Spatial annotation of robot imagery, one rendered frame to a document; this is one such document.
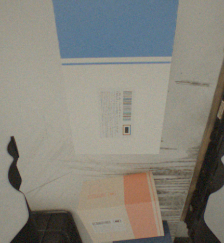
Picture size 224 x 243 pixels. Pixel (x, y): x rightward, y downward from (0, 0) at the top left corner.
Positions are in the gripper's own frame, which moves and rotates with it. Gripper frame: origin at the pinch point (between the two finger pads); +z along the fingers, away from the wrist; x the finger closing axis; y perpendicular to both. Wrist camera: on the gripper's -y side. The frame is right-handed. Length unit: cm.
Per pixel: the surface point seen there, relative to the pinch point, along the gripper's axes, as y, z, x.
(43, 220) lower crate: 36.4, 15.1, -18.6
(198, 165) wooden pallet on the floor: 73, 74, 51
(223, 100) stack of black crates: 28, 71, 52
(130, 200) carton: 23.5, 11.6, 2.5
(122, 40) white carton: -4.7, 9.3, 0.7
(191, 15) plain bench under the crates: -7.1, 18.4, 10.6
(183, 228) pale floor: 168, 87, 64
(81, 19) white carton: -6.7, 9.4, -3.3
